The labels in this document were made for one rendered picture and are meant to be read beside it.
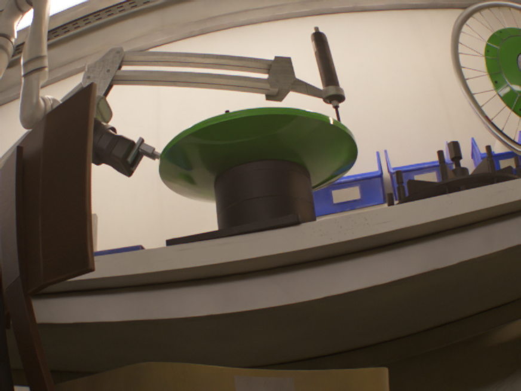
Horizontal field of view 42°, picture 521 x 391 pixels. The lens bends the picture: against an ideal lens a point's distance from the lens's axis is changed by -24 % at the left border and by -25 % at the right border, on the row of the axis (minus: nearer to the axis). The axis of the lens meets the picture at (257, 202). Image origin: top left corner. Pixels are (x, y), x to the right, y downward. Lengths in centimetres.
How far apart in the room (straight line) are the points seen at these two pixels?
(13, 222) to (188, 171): 54
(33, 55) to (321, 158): 64
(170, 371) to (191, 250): 55
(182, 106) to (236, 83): 84
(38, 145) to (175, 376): 30
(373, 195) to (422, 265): 82
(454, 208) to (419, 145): 112
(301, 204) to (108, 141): 35
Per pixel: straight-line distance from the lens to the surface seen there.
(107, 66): 166
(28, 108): 150
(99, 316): 133
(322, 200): 205
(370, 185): 204
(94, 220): 198
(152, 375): 72
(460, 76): 176
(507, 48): 183
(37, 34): 154
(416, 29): 255
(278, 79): 167
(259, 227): 122
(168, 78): 166
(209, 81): 166
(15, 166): 85
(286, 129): 123
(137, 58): 169
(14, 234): 83
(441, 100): 239
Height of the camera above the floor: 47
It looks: 23 degrees up
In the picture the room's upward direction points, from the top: 6 degrees counter-clockwise
